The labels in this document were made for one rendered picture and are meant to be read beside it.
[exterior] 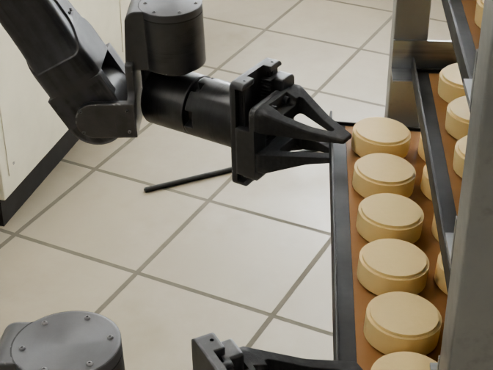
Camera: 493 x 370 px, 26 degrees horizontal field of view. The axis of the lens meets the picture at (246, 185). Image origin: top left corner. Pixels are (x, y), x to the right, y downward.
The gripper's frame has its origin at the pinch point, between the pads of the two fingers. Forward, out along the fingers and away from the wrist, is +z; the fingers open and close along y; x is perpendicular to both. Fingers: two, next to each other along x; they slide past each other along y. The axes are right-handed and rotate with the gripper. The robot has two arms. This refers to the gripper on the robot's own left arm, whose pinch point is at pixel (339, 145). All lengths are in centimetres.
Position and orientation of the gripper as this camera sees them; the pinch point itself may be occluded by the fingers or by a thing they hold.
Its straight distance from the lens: 92.5
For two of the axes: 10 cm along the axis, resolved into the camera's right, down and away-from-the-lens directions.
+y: -0.2, -8.5, -5.2
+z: 8.4, 2.7, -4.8
